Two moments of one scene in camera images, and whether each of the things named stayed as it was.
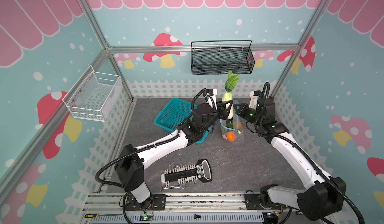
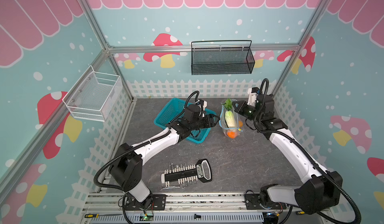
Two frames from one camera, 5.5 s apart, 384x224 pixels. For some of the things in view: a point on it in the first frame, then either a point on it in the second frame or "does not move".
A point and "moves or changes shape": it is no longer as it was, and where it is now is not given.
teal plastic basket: x=173 y=114 does not move
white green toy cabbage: x=230 y=84 moves or changes shape
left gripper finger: x=224 y=115 → x=212 y=123
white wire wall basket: x=94 y=95 does not move
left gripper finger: x=224 y=103 → x=213 y=118
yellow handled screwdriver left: x=97 y=215 does not move
